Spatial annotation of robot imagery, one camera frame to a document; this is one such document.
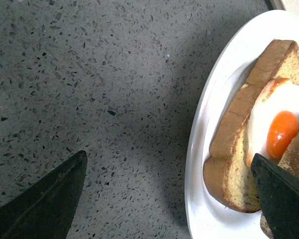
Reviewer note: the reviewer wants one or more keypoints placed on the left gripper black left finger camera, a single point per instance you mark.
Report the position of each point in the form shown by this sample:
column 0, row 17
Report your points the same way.
column 47, row 208

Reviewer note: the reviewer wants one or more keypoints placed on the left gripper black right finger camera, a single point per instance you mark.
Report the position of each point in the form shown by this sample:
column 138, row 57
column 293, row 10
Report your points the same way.
column 278, row 192

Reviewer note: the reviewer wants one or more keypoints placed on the bread slice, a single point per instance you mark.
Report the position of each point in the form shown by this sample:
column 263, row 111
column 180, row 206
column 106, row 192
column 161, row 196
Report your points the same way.
column 290, row 158
column 227, row 177

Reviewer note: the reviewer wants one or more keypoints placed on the white oval plate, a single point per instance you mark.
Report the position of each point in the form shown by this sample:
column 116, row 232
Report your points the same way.
column 206, row 217

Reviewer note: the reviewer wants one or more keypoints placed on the fried egg toy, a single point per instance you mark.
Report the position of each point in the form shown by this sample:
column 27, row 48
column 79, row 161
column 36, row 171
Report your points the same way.
column 274, row 120

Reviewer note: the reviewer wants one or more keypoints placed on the beige rabbit tray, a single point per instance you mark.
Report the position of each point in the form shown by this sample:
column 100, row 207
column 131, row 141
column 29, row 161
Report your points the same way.
column 289, row 5

